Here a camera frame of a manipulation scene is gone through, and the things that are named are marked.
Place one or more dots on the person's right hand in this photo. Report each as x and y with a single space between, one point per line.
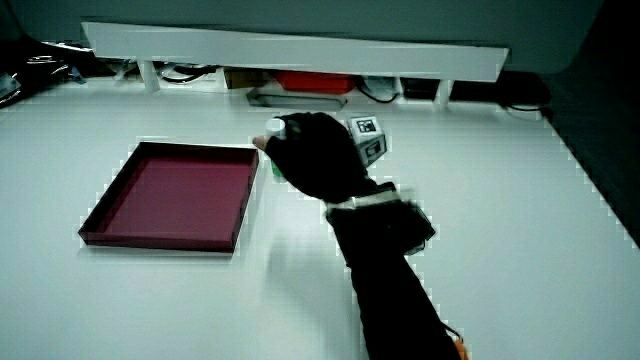
320 160

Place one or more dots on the glue stick with white cap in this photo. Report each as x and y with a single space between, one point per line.
275 128

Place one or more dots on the person's right forearm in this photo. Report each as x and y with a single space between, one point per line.
390 280

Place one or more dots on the grey flat tray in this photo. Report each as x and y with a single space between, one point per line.
300 102

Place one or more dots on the red box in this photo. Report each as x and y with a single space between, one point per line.
315 81

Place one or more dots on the white small device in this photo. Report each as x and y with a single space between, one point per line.
380 86

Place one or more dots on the brown cardboard box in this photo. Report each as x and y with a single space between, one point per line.
245 78

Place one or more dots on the white desk shelf riser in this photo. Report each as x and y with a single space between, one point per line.
300 50

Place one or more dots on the black box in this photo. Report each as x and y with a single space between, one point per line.
420 88

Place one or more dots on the dark red shallow tray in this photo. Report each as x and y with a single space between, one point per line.
175 200

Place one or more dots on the orange object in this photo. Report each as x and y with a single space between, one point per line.
461 349

